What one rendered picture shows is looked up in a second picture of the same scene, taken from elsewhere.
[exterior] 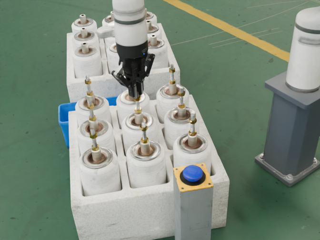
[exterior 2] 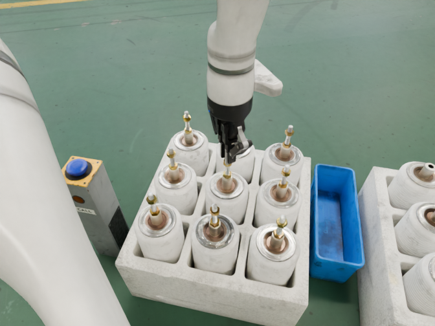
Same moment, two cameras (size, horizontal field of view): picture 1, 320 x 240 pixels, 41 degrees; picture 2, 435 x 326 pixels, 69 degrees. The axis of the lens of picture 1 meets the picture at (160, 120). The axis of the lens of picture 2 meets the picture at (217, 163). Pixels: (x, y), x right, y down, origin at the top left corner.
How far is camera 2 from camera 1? 1.10 m
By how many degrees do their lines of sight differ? 75
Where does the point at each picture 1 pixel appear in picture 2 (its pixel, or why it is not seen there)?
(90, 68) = (395, 185)
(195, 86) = not seen: outside the picture
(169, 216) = not seen: hidden behind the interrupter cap
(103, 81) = (377, 205)
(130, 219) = not seen: hidden behind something
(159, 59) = (414, 284)
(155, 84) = (379, 285)
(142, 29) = (209, 80)
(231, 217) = (138, 308)
